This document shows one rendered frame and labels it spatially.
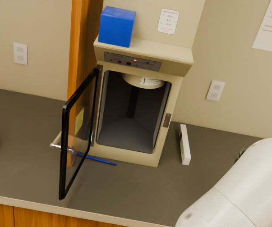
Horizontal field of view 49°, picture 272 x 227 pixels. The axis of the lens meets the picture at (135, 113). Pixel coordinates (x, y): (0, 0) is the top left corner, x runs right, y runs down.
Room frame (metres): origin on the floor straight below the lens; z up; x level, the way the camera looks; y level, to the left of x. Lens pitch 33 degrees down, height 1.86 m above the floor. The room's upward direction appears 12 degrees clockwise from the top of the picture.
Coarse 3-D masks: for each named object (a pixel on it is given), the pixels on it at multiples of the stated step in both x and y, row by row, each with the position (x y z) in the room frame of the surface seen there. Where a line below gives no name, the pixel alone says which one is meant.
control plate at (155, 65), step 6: (108, 54) 0.92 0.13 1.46; (114, 54) 0.91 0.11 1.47; (108, 60) 0.96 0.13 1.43; (114, 60) 0.95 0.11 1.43; (120, 60) 0.94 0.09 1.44; (126, 60) 0.94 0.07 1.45; (132, 60) 0.93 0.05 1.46; (138, 60) 0.92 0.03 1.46; (144, 60) 0.92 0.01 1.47; (150, 60) 0.91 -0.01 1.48; (132, 66) 0.97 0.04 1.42; (138, 66) 0.96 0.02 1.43; (150, 66) 0.95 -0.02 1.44; (156, 66) 0.94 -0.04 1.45
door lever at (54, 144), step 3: (60, 132) 0.79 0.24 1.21; (60, 135) 0.78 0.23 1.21; (57, 138) 0.76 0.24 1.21; (60, 138) 0.77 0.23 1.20; (54, 141) 0.74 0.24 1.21; (57, 141) 0.74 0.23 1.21; (51, 144) 0.72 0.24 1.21; (54, 144) 0.73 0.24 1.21; (57, 144) 0.74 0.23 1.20; (51, 147) 0.72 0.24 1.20; (54, 147) 0.72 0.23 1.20; (57, 147) 0.72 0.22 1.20; (60, 147) 0.72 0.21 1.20
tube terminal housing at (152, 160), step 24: (120, 0) 1.00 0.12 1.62; (144, 0) 1.00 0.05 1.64; (168, 0) 1.01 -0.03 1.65; (192, 0) 1.01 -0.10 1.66; (144, 24) 1.00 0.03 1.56; (192, 24) 1.01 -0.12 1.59; (120, 72) 1.00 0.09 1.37; (144, 72) 1.01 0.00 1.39; (168, 96) 1.04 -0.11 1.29; (96, 144) 1.00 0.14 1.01
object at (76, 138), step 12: (72, 96) 0.74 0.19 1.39; (84, 96) 0.85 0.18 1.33; (72, 108) 0.74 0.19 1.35; (84, 108) 0.86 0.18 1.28; (72, 120) 0.74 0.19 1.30; (84, 120) 0.87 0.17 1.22; (72, 132) 0.75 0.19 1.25; (84, 132) 0.89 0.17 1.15; (72, 144) 0.76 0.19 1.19; (84, 144) 0.90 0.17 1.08; (60, 156) 0.68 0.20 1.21; (60, 168) 0.68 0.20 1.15; (72, 168) 0.78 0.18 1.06; (60, 180) 0.68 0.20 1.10; (60, 192) 0.68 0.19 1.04
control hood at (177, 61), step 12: (96, 48) 0.90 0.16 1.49; (108, 48) 0.89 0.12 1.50; (120, 48) 0.89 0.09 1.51; (132, 48) 0.90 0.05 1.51; (144, 48) 0.92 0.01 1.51; (156, 48) 0.94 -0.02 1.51; (168, 48) 0.97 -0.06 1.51; (180, 48) 0.99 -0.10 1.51; (156, 60) 0.91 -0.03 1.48; (168, 60) 0.90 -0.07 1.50; (180, 60) 0.89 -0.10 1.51; (192, 60) 0.90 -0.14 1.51; (168, 72) 0.97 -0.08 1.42; (180, 72) 0.95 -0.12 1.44
